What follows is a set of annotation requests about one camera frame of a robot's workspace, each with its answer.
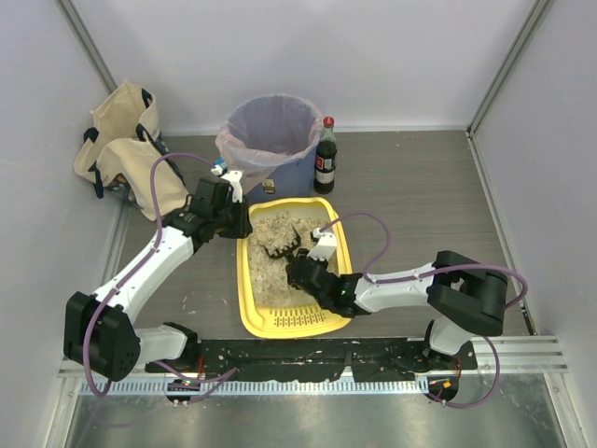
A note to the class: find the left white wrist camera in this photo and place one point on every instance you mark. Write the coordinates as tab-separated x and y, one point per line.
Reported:
235	177

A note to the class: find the yellow litter box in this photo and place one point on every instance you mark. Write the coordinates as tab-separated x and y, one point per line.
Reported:
290	322

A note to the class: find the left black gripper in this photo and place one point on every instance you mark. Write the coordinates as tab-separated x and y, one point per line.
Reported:
240	220

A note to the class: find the pink bin liner bag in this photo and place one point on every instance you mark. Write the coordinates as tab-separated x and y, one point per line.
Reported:
242	149

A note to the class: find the cat litter pellets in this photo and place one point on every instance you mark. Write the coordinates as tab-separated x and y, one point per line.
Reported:
268	276

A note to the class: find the beige canvas tote bag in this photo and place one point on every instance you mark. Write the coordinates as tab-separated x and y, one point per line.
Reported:
122	145

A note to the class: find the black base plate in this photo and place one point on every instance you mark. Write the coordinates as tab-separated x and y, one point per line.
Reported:
319	360

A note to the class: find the slotted cable duct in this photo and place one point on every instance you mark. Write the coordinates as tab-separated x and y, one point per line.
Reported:
344	386

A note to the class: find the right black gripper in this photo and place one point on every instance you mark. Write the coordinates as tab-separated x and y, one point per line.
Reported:
296	261

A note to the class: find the dark soda bottle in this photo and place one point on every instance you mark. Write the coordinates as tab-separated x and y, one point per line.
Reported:
325	160

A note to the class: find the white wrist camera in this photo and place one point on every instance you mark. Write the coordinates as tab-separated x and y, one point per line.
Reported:
235	177
325	245

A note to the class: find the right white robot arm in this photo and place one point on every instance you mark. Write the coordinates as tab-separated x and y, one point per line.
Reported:
471	300

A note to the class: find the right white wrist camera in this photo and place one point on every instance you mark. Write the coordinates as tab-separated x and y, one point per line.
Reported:
325	245

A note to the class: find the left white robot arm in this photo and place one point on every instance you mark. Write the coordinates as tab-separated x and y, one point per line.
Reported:
99	332

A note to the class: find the black litter scoop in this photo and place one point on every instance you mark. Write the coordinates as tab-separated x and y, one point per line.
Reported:
287	250

